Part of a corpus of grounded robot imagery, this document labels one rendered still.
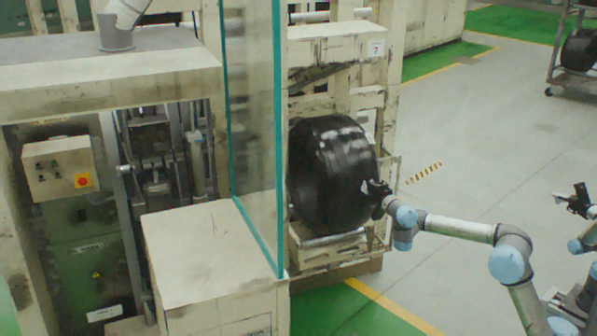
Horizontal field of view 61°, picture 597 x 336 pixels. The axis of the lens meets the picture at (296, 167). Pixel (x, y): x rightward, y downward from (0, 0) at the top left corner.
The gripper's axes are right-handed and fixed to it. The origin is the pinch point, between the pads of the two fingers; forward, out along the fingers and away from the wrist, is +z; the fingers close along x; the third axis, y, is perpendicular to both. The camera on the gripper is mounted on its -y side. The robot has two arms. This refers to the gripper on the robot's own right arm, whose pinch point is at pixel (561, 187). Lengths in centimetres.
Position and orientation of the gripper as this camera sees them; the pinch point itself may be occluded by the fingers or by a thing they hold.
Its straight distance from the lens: 287.1
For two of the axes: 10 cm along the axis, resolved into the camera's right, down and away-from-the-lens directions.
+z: -3.2, -4.5, 8.4
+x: 9.4, -2.7, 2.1
